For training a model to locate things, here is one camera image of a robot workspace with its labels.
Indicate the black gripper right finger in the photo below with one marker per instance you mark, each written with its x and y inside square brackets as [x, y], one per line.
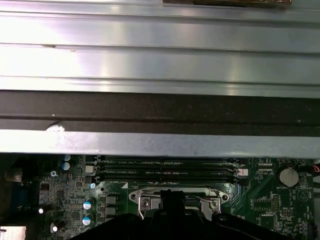
[178, 205]

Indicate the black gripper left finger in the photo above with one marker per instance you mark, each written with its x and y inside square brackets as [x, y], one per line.
[166, 205]

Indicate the metal socket cover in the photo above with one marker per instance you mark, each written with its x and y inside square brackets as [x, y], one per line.
[195, 192]

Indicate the black RAM slot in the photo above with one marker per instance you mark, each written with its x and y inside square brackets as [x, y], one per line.
[200, 174]
[200, 167]
[200, 180]

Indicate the grey square inductor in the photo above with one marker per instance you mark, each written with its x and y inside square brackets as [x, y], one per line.
[112, 199]
[112, 210]

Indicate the green motherboard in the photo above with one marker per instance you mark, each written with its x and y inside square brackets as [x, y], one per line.
[247, 190]

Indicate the white board connector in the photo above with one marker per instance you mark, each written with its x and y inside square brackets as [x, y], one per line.
[243, 172]

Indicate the blue top capacitor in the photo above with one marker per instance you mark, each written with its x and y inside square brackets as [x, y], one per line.
[87, 205]
[92, 185]
[87, 220]
[67, 158]
[66, 166]

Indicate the black square chip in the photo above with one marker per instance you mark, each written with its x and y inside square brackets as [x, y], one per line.
[267, 222]

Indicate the black PC case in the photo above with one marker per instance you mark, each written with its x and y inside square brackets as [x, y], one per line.
[160, 107]

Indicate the silver coin battery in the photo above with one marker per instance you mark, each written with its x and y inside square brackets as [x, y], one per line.
[288, 176]

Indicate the silver mounting screw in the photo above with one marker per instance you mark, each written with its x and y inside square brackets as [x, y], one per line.
[53, 173]

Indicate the grey metal port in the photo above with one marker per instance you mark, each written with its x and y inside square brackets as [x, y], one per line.
[13, 175]

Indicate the silver metal port shield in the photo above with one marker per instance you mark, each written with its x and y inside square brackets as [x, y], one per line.
[12, 233]

